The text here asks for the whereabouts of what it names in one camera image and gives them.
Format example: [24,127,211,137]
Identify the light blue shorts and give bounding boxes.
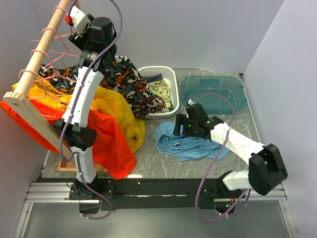
[153,121,221,161]

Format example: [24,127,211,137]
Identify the pink wire hanger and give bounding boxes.
[34,55,78,96]
[42,27,81,68]
[53,2,81,55]
[19,69,70,112]

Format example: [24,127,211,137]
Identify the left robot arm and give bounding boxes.
[53,17,116,199]

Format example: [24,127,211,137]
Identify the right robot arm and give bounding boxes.
[174,104,288,198]

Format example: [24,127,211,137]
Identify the black orange camouflage shorts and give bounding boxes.
[37,53,171,117]

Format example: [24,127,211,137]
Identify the yellow shorts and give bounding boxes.
[11,76,146,154]

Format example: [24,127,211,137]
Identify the lemon print cloth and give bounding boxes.
[149,79,172,112]

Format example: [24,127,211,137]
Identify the teal translucent plastic bin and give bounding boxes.
[180,76,247,115]

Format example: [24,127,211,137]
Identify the white perforated plastic basket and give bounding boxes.
[138,66,179,119]

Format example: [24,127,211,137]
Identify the dark grey cloth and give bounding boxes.
[144,73,163,83]

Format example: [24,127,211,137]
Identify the wooden clothes rack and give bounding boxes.
[3,0,71,159]

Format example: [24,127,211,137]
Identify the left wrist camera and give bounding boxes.
[65,6,91,36]

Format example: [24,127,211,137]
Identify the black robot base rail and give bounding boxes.
[69,178,242,214]

